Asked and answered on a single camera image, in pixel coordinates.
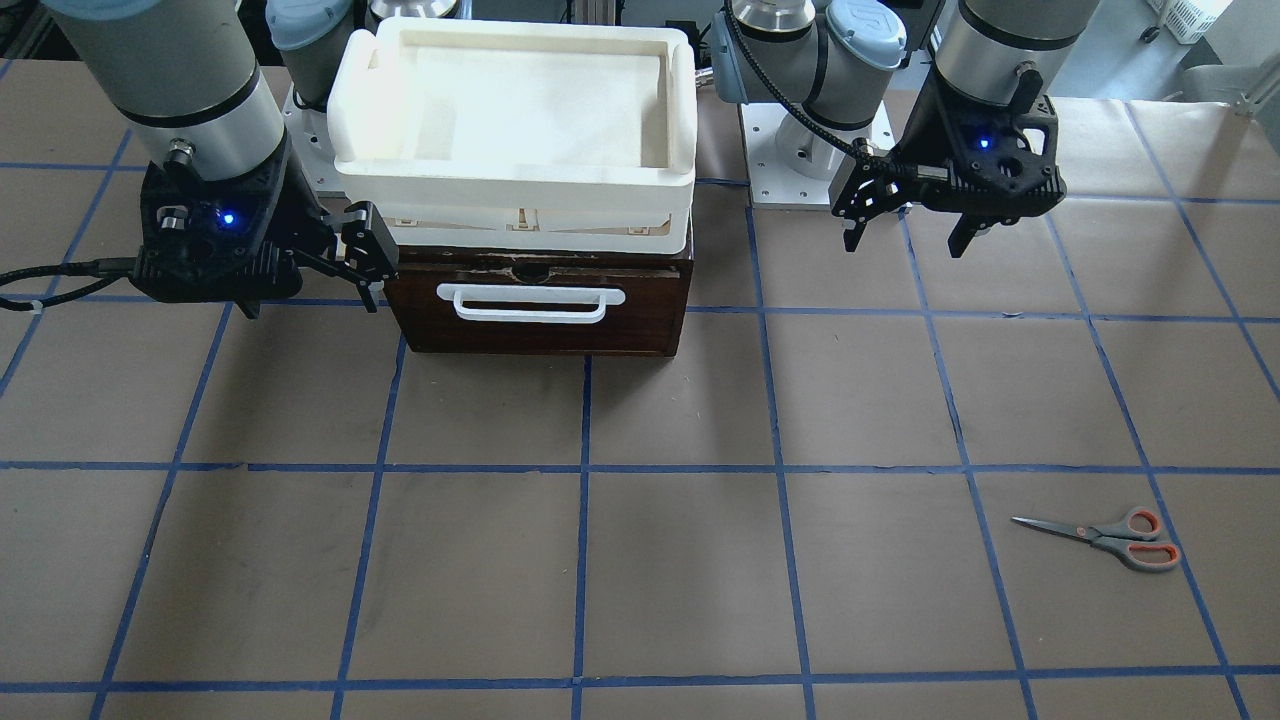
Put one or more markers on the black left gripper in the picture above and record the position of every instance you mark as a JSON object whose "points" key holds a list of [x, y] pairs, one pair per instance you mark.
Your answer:
{"points": [[918, 132]]}

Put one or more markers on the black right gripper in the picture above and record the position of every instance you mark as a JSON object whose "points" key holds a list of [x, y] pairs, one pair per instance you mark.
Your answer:
{"points": [[300, 212]]}

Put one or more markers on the orange grey scissors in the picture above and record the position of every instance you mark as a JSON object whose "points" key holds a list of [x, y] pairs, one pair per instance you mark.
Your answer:
{"points": [[1134, 540]]}

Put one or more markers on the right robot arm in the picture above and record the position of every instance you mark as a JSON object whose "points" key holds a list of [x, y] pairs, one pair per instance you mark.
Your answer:
{"points": [[174, 69]]}

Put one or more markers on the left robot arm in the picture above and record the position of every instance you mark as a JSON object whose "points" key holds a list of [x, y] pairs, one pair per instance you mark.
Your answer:
{"points": [[828, 64]]}

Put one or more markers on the dark wooden cabinet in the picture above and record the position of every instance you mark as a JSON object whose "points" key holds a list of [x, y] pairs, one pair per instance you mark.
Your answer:
{"points": [[540, 300]]}

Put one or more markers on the white plastic tray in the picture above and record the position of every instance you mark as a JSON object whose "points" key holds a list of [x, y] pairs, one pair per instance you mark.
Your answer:
{"points": [[511, 135]]}

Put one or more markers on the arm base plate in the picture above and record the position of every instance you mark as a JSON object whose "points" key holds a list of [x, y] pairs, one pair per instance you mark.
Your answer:
{"points": [[309, 134], [789, 168]]}

